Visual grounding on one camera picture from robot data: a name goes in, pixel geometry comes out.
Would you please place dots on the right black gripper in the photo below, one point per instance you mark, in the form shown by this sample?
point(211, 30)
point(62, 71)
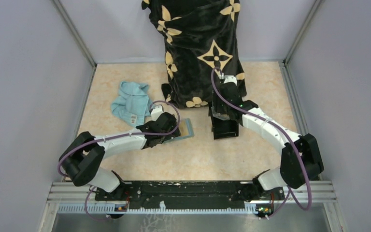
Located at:
point(217, 107)

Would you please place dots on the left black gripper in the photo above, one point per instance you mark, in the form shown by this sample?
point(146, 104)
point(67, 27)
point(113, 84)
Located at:
point(177, 134)

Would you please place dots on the orange credit card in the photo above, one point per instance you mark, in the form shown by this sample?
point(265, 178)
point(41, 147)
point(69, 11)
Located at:
point(183, 128)

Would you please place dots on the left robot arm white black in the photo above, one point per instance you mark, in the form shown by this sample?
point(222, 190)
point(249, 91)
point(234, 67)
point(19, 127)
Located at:
point(81, 161)

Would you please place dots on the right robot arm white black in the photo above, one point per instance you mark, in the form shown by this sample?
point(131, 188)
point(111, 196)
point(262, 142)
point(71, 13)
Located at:
point(300, 155)

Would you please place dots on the stack of cards in tray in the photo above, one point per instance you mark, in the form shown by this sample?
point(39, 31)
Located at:
point(220, 116)

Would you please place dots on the black card tray box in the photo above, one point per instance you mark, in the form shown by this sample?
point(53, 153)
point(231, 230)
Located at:
point(223, 129)

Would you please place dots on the light blue cloth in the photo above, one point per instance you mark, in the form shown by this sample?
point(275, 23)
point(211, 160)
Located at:
point(132, 103)

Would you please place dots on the black beige flower-patterned blanket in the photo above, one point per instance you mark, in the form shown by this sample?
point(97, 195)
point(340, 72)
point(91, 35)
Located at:
point(200, 38)

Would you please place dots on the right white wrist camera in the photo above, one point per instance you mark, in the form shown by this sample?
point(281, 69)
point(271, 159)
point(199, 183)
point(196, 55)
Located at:
point(230, 79)

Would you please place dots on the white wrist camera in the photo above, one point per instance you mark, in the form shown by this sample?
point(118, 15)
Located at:
point(156, 112)
point(230, 79)

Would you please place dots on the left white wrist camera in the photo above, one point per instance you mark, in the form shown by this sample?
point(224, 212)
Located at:
point(156, 112)

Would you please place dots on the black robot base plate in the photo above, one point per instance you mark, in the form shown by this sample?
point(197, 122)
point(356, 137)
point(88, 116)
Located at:
point(189, 194)

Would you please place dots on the white slotted cable duct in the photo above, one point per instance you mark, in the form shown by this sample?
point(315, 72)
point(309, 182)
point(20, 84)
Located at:
point(252, 207)

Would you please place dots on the aluminium frame rail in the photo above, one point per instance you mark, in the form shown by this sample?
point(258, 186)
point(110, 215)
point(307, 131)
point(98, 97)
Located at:
point(320, 192)

